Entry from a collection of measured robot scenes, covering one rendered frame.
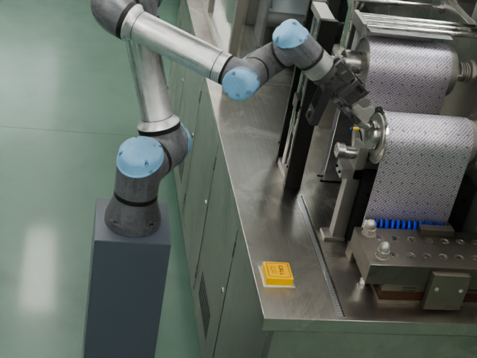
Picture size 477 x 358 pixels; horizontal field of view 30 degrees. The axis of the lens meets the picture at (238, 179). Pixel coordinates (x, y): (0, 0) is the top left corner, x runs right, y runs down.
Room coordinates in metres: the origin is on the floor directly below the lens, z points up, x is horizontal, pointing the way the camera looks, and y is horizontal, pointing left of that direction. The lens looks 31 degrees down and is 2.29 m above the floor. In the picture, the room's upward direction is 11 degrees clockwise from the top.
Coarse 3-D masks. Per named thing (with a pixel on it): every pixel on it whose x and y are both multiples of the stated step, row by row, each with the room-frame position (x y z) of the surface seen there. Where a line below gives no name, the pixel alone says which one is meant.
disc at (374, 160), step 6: (378, 108) 2.08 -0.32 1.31; (384, 114) 2.03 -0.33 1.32; (384, 120) 2.02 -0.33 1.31; (384, 126) 2.01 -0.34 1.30; (384, 132) 2.00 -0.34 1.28; (384, 138) 1.99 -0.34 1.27; (384, 144) 1.98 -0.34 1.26; (384, 150) 1.98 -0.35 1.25; (378, 156) 2.00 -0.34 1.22; (372, 162) 2.03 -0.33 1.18; (378, 162) 1.99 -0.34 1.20
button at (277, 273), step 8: (264, 264) 1.85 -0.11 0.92; (272, 264) 1.86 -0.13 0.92; (280, 264) 1.86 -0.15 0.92; (288, 264) 1.87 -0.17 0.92; (264, 272) 1.83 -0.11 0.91; (272, 272) 1.82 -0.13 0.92; (280, 272) 1.83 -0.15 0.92; (288, 272) 1.84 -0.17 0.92; (272, 280) 1.80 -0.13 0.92; (280, 280) 1.81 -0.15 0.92; (288, 280) 1.81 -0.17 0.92
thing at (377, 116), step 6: (378, 114) 2.06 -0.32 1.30; (378, 120) 2.05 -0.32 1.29; (474, 126) 2.09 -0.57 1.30; (474, 132) 2.07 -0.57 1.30; (474, 138) 2.06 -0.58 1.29; (474, 144) 2.06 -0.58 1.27; (372, 150) 2.04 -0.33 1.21; (378, 150) 2.00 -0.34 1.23; (474, 150) 2.05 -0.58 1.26; (372, 156) 2.03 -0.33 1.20; (468, 162) 2.06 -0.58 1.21
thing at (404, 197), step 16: (384, 176) 1.99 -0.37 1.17; (400, 176) 2.00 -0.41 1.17; (416, 176) 2.01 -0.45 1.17; (432, 176) 2.02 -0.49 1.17; (384, 192) 2.00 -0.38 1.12; (400, 192) 2.01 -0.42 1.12; (416, 192) 2.02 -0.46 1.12; (432, 192) 2.03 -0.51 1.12; (448, 192) 2.04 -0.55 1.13; (368, 208) 1.99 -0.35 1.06; (384, 208) 2.00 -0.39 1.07; (400, 208) 2.01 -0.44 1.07; (416, 208) 2.02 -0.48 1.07; (432, 208) 2.03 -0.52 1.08; (448, 208) 2.04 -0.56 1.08
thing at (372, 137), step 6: (372, 120) 2.05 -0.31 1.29; (372, 126) 2.03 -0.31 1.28; (378, 126) 2.03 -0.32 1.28; (366, 132) 2.06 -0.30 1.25; (372, 132) 2.02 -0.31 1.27; (378, 132) 2.02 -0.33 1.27; (366, 138) 2.05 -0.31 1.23; (372, 138) 2.02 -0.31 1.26; (378, 138) 2.01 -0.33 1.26; (366, 144) 2.04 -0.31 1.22; (372, 144) 2.01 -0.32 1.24; (378, 144) 2.01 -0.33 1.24
